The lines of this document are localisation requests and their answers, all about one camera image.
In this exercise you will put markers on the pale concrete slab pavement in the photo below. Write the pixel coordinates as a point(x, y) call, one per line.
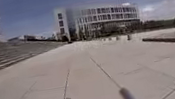
point(92, 71)

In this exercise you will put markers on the white multi-storey building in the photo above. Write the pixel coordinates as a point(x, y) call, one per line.
point(99, 21)

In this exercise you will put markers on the bollard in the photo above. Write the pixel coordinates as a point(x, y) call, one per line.
point(128, 37)

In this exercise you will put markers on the wide concrete steps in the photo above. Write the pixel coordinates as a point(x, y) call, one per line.
point(3, 55)

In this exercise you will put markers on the distant row of trees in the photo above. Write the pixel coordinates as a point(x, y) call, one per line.
point(169, 23)

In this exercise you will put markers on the low dark kerb wall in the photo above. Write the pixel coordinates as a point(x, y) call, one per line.
point(171, 39)

